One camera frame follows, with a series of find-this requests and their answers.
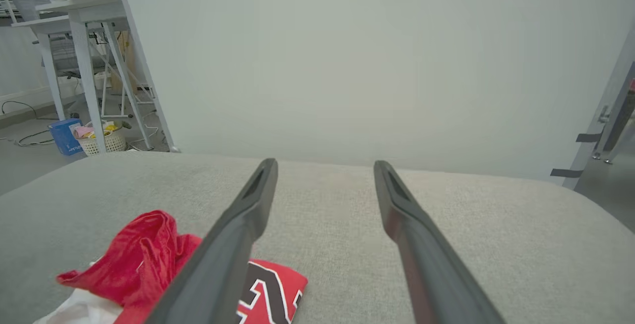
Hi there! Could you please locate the red white basketball jersey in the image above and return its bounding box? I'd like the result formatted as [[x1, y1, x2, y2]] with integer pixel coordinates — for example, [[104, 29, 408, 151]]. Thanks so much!
[[32, 209, 309, 324]]

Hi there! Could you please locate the black floor cable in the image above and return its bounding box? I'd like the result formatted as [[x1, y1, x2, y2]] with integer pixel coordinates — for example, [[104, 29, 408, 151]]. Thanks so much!
[[0, 100, 56, 147]]

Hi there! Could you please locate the grey metal frame post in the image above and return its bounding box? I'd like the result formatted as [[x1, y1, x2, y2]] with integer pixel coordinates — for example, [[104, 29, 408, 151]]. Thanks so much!
[[550, 21, 635, 192]]

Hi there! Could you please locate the white woven basket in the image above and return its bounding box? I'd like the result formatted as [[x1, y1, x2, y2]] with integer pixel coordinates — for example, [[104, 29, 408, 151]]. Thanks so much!
[[73, 121, 129, 157]]

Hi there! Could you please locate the blue cardboard box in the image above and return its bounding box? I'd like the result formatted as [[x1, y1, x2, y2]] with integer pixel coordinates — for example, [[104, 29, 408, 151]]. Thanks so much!
[[48, 118, 84, 156]]

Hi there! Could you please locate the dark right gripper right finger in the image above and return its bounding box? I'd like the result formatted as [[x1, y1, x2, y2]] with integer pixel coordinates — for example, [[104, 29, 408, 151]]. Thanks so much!
[[373, 160, 507, 324]]

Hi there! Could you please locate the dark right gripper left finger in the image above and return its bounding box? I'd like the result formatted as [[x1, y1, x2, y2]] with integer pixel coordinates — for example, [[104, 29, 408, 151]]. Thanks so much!
[[143, 158, 279, 324]]

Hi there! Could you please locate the white partition panel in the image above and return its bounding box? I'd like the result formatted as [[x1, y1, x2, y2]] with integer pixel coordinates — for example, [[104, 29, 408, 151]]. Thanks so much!
[[113, 0, 635, 187]]

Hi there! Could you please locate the white table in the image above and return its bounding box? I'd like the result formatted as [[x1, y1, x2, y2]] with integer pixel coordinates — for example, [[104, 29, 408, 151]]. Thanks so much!
[[12, 0, 175, 154]]

